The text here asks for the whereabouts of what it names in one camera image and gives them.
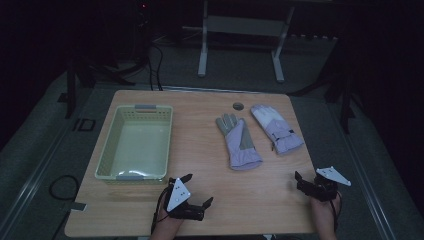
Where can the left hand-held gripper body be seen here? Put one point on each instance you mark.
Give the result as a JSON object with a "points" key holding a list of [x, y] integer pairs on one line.
{"points": [[178, 195]]}

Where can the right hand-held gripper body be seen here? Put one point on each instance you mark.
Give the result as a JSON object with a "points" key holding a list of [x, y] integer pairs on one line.
{"points": [[325, 186]]}

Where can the lavender ski glove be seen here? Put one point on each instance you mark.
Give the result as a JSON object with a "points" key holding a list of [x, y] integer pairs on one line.
{"points": [[240, 150], [276, 130]]}

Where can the pale green plastic basket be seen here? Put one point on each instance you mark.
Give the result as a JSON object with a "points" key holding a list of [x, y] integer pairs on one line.
{"points": [[140, 146]]}

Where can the person's right hand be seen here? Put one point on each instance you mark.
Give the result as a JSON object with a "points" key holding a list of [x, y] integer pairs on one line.
{"points": [[321, 216]]}

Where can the person's left hand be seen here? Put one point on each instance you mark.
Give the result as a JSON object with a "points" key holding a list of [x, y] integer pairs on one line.
{"points": [[165, 228]]}

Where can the dark stand with legs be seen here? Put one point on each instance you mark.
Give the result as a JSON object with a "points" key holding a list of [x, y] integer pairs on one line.
{"points": [[346, 110]]}

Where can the black rectangular floor bracket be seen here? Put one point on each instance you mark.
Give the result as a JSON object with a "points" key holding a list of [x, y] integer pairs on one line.
{"points": [[76, 124]]}

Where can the black stand post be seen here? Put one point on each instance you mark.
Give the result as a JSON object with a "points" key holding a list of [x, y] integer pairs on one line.
{"points": [[70, 93]]}

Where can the white metal desk frame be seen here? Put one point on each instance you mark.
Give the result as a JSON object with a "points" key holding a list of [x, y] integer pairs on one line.
{"points": [[240, 25]]}

